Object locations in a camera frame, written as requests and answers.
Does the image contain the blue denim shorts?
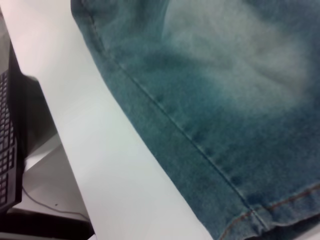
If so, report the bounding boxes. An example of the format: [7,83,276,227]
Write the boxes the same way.
[70,0,320,240]

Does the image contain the black computer keyboard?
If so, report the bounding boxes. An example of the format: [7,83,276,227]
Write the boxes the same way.
[0,42,25,215]

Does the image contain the thin grey cable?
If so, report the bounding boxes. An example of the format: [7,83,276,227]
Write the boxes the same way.
[21,186,91,222]

